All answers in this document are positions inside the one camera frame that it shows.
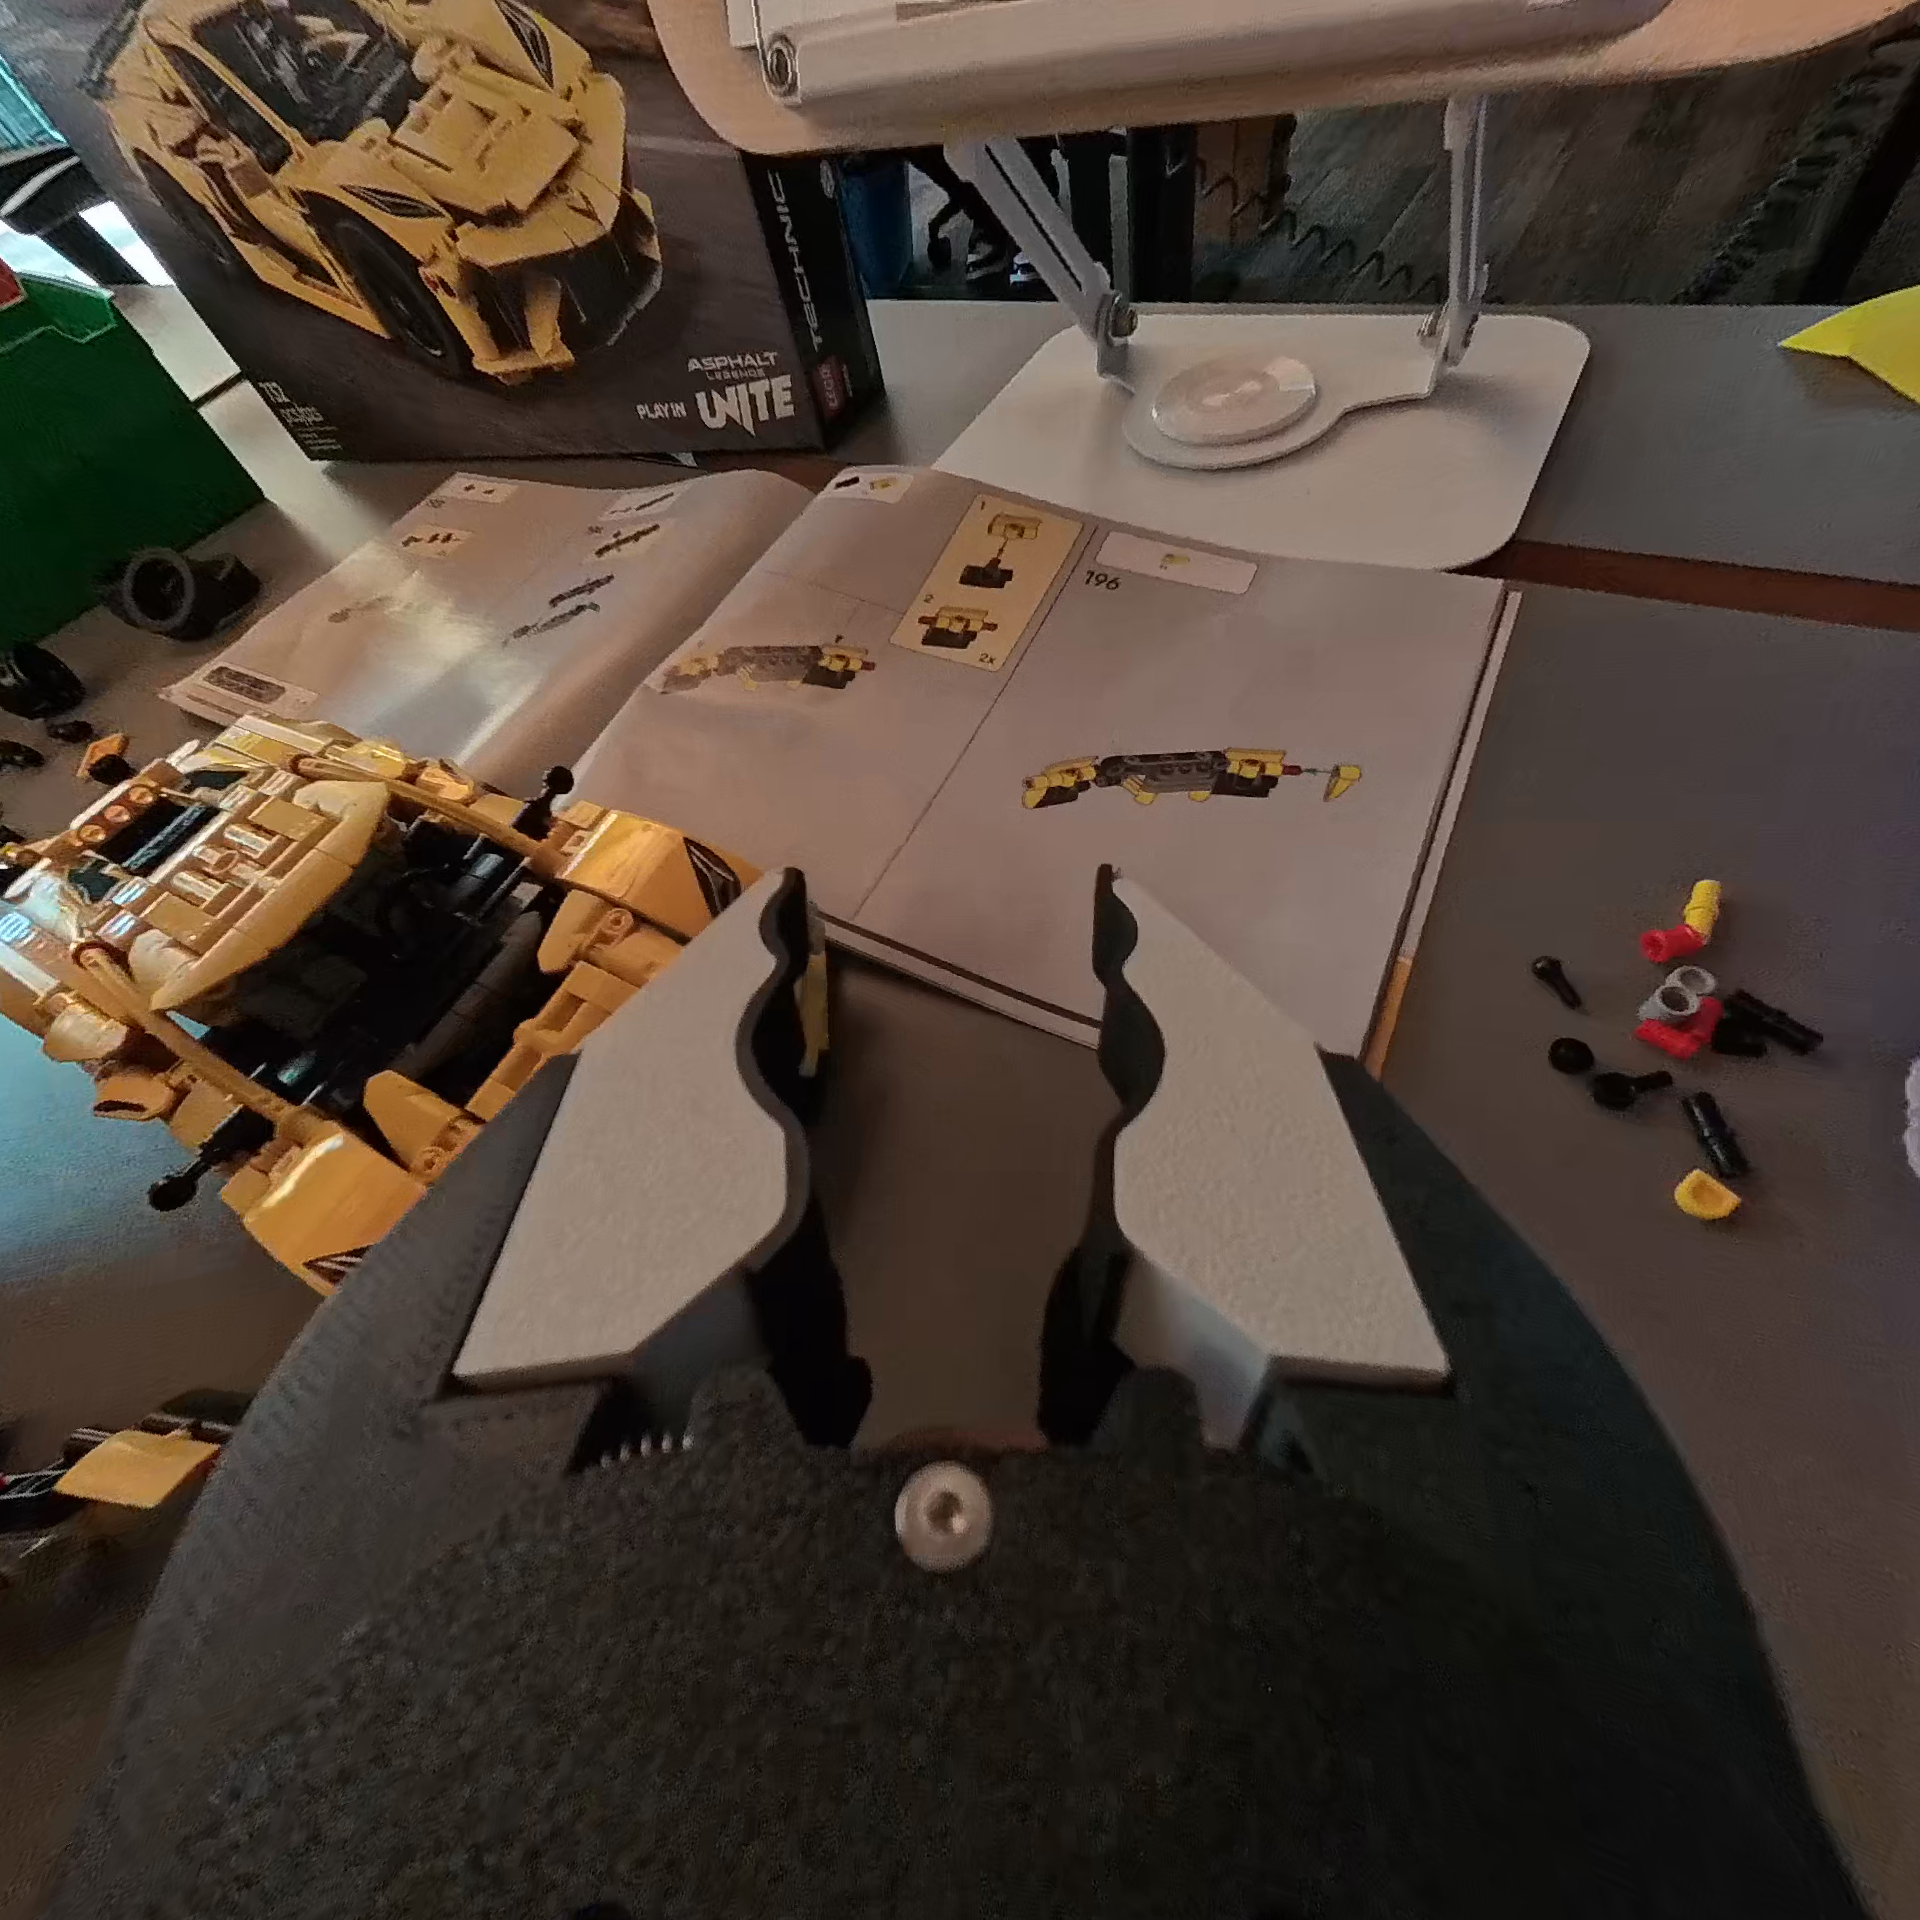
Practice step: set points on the yellow pointed panel brick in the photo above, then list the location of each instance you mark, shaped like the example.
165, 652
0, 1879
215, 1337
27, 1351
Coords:
812, 1004

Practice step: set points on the yellow paper strip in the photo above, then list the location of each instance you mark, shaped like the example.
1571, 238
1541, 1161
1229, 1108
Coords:
1862, 347

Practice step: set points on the green plastic bin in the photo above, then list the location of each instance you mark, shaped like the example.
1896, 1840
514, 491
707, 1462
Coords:
90, 480

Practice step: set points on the loose black and yellow bricks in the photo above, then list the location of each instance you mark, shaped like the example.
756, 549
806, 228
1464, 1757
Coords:
106, 758

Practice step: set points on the open instruction booklet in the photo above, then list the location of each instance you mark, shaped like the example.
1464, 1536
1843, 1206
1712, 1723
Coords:
1202, 676

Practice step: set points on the yellow black brick assembly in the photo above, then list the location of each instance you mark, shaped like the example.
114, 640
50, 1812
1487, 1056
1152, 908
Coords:
136, 1469

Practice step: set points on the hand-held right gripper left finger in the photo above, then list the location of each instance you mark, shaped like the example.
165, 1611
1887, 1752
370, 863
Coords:
646, 1200

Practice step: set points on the instruction board on stand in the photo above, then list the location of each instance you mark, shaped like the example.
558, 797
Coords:
1350, 452

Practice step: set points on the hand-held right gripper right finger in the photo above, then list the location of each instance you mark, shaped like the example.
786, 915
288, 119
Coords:
1276, 1200

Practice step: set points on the yellow toy brick car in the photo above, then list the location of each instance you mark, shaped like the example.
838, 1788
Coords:
300, 901

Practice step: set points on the toy brick set box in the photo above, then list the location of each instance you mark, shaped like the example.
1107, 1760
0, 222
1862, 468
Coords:
451, 150

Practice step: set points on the small cluster of brick pieces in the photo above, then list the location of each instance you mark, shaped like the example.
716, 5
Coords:
1682, 1028

